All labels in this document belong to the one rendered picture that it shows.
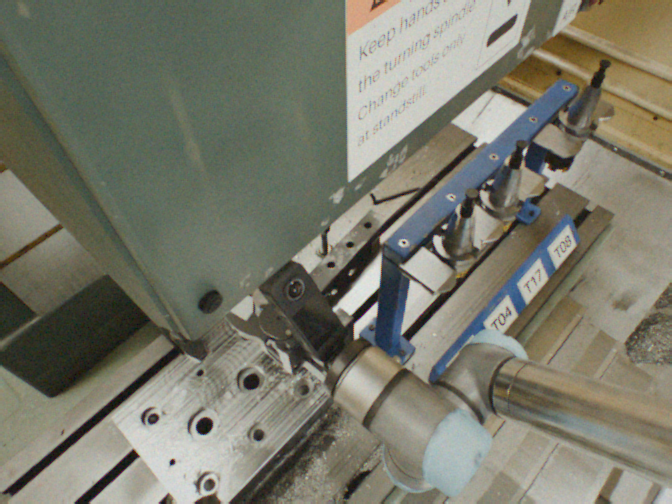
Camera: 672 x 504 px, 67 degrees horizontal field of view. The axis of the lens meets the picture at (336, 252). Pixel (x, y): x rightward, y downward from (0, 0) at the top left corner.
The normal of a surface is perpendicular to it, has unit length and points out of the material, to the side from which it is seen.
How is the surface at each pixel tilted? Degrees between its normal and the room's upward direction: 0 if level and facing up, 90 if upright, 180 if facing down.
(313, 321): 58
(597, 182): 24
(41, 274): 90
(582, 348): 8
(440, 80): 90
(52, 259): 90
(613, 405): 40
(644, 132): 90
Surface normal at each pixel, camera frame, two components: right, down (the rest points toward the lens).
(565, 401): -0.73, -0.46
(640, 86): -0.69, 0.62
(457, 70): 0.72, 0.56
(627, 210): -0.30, -0.26
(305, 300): 0.62, 0.16
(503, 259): -0.03, -0.56
